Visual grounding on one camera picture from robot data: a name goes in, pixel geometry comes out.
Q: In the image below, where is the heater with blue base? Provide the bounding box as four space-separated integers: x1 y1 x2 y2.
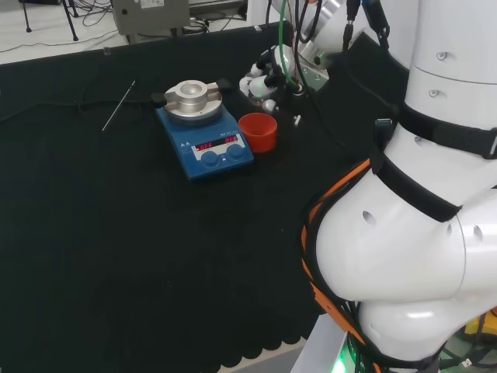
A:
150 77 255 184

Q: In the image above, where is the grey metal box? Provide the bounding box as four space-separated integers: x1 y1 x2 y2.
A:
110 0 192 37

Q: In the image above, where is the thin metal probe rod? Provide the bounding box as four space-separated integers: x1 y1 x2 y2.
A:
101 79 137 132

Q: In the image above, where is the red ribbed ring stand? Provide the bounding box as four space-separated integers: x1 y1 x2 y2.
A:
238 112 279 155

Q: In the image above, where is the black bench cloth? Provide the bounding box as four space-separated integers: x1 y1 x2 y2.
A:
0 21 413 373

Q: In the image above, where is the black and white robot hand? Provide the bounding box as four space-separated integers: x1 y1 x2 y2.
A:
238 44 297 114

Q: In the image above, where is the orange cable bundle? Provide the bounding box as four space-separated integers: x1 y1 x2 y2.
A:
299 159 374 373

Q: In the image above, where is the thick black heater power cable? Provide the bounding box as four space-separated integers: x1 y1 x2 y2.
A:
0 92 157 124

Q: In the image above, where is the green cable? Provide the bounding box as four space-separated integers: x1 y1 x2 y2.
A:
278 0 301 85

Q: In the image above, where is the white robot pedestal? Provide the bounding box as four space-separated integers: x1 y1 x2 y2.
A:
288 313 363 373

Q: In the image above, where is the black tripod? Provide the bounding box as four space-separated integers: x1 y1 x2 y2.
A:
18 0 81 42

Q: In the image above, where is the clear glass round-bottom flask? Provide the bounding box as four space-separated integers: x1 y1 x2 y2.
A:
250 92 277 113

